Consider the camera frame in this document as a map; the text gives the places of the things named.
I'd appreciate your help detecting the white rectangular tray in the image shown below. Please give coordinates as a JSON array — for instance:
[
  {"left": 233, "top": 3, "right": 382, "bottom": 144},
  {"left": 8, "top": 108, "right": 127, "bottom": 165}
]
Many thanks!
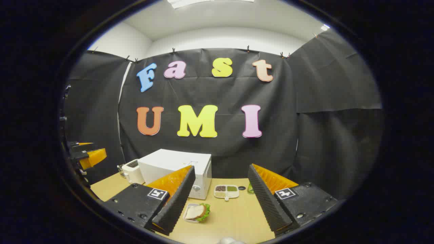
[{"left": 183, "top": 203, "right": 204, "bottom": 224}]

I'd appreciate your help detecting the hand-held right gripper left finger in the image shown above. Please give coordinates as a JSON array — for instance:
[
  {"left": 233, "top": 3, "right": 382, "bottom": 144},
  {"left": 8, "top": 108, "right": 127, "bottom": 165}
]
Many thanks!
[{"left": 102, "top": 165, "right": 196, "bottom": 236}]

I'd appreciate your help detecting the white toaster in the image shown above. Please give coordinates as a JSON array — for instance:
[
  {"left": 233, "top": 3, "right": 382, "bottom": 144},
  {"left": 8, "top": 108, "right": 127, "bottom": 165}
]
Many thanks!
[{"left": 121, "top": 159, "right": 145, "bottom": 185}]

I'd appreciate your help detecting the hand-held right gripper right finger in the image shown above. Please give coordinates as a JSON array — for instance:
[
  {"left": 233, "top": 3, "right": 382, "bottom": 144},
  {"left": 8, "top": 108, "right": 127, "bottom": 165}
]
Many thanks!
[{"left": 248, "top": 164, "right": 339, "bottom": 237}]

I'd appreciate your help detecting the black backdrop cloth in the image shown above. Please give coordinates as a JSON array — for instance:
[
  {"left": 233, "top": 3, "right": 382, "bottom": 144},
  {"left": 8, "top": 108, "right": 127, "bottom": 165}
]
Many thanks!
[{"left": 64, "top": 29, "right": 383, "bottom": 200}]

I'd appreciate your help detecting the white microwave oven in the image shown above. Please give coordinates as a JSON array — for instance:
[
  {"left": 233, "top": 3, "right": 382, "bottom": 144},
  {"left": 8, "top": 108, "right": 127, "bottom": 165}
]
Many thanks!
[{"left": 137, "top": 148, "right": 212, "bottom": 200}]

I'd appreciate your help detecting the white divided dish of beans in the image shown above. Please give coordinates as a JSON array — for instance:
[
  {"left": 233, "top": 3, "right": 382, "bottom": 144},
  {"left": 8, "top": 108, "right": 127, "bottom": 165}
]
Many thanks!
[{"left": 214, "top": 184, "right": 240, "bottom": 201}]

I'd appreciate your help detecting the sandwich with lettuce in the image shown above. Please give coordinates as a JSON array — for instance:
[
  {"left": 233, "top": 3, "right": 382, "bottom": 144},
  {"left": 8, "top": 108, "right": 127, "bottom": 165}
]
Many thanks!
[{"left": 185, "top": 203, "right": 211, "bottom": 223}]

